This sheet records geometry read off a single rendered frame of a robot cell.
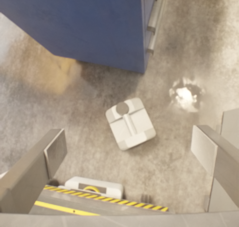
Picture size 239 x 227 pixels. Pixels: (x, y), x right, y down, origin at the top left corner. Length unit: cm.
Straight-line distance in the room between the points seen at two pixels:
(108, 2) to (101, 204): 58
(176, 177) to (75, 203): 50
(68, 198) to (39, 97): 64
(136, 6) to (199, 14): 76
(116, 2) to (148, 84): 59
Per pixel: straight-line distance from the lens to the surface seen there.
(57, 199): 69
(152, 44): 67
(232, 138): 78
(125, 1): 40
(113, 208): 63
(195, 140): 17
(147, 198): 83
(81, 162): 97
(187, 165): 93
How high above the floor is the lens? 89
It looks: 78 degrees down
